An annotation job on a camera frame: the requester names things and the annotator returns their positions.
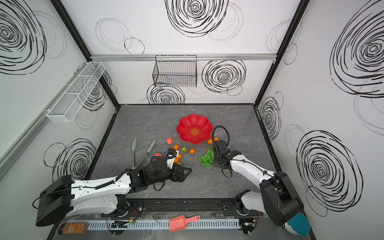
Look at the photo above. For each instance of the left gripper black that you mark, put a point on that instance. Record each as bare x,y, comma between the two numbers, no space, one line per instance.
177,174

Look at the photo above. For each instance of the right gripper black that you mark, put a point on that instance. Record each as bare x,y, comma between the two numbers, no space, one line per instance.
219,153

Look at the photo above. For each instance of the green grape bunch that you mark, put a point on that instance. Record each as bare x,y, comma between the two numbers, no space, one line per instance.
208,158

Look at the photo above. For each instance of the red flower fruit bowl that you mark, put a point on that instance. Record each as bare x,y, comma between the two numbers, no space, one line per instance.
195,129

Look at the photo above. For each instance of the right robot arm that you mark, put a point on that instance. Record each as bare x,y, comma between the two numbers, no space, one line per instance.
268,182

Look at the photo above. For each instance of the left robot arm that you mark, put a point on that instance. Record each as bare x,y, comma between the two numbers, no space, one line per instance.
67,197

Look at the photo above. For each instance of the pink plastic scoop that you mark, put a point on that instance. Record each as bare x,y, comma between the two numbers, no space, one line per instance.
180,222

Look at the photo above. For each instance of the metal green-tipped tongs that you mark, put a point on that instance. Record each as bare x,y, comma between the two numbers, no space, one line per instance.
142,155

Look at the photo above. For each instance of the teal lidded white jug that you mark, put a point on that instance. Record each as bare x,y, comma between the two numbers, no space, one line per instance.
298,225

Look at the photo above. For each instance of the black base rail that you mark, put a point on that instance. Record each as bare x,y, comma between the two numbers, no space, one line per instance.
195,205

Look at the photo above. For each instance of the white slotted cable duct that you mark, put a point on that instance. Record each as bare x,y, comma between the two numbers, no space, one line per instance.
205,224

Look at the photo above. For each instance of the black wire basket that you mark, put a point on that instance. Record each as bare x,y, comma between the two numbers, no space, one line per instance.
175,70

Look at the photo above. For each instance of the white mesh wall shelf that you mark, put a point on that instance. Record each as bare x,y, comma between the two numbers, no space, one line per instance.
83,92

